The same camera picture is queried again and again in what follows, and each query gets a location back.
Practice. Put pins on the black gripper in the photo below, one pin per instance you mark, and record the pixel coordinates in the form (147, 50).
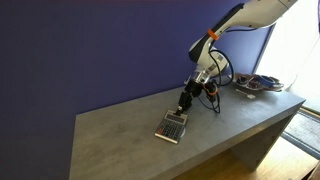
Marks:
(194, 89)

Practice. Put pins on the grey desk calculator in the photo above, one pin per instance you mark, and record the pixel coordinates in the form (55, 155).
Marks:
(170, 128)

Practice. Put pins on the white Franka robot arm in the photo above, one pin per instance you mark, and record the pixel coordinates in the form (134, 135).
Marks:
(246, 15)

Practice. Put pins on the small white tag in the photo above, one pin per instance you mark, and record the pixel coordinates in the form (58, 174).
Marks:
(250, 96)

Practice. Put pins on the grey concrete-look cabinet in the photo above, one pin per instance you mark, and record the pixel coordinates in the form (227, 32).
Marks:
(116, 146)

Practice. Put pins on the brown wooden bowl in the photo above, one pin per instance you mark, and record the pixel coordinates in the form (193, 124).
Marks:
(275, 86)

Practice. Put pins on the dark floor mat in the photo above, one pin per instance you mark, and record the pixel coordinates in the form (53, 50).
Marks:
(305, 130)

